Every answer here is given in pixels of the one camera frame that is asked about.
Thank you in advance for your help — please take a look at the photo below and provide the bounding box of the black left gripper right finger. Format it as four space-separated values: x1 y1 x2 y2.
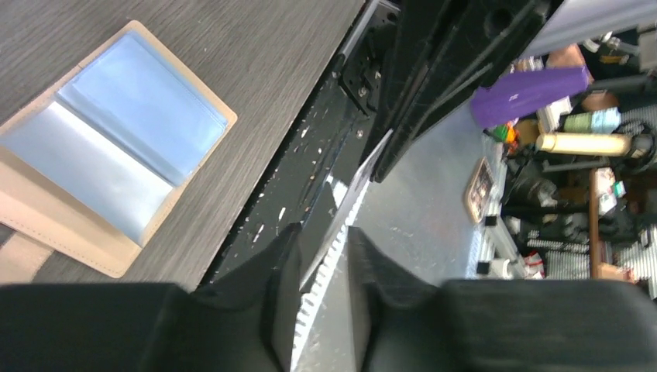
347 227 656 371

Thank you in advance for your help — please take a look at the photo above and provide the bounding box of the beige card holder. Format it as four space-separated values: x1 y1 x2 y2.
1 20 237 284

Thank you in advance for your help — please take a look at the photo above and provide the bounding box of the white gold lettered card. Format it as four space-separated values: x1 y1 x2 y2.
299 129 393 293

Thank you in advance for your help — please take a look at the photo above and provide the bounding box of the cream cylinder in background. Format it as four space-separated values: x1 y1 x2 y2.
535 133 631 157

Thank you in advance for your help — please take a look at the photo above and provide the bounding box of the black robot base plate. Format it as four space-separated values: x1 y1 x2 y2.
202 1 399 284

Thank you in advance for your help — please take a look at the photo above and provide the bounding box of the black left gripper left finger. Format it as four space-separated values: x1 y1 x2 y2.
1 223 302 371

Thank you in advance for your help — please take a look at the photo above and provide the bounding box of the purple box in background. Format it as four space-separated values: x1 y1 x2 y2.
470 66 589 129

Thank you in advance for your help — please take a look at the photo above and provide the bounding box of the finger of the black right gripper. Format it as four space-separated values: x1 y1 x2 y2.
366 0 552 182

